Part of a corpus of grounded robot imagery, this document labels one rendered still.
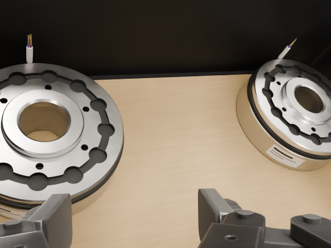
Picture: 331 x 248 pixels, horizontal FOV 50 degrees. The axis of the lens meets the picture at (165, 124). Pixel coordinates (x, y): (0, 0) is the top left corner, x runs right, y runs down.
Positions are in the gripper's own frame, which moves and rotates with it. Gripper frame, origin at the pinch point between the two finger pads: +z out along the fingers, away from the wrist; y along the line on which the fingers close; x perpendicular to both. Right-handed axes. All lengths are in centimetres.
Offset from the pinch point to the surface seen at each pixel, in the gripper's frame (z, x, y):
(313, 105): 17.8, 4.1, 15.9
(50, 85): 10.7, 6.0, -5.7
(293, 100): 15.7, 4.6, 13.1
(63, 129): 10.9, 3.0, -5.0
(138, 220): 10.0, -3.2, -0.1
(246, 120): 16.5, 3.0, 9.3
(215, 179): 13.5, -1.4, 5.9
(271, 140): 14.8, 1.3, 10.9
